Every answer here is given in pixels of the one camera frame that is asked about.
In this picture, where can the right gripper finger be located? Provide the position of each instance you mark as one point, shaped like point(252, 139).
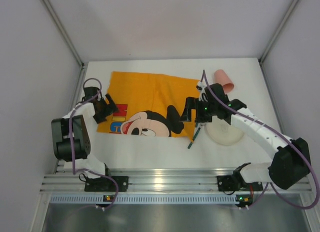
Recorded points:
point(199, 122)
point(190, 104)

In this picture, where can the green handled spoon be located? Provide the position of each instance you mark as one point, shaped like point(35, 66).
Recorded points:
point(195, 134)

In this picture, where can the cream round plate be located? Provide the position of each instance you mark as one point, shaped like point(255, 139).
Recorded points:
point(222, 133)

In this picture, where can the pink plastic cup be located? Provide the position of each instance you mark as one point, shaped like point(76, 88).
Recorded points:
point(221, 77)

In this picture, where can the orange cartoon cloth placemat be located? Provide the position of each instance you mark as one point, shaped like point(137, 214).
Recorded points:
point(149, 105)

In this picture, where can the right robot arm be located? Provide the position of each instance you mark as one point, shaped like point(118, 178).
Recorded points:
point(290, 159)

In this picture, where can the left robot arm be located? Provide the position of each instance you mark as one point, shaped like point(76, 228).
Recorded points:
point(73, 134)

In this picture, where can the left aluminium frame post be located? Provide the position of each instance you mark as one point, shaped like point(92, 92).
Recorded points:
point(62, 31)

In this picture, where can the aluminium frame post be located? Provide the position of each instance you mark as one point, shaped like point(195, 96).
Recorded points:
point(62, 31)
point(279, 29)

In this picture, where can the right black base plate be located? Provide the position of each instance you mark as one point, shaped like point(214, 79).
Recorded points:
point(229, 184)

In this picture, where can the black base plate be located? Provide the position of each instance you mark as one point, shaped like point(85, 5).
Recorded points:
point(103, 184)
point(229, 184)

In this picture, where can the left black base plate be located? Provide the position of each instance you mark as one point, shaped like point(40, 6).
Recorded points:
point(103, 184)

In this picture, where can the aluminium mounting rail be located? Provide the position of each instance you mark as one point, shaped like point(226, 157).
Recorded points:
point(147, 180)

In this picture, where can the perforated cable duct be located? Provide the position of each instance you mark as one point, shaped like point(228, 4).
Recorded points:
point(150, 199)

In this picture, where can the right aluminium frame post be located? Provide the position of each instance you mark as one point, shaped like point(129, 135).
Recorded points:
point(279, 29)

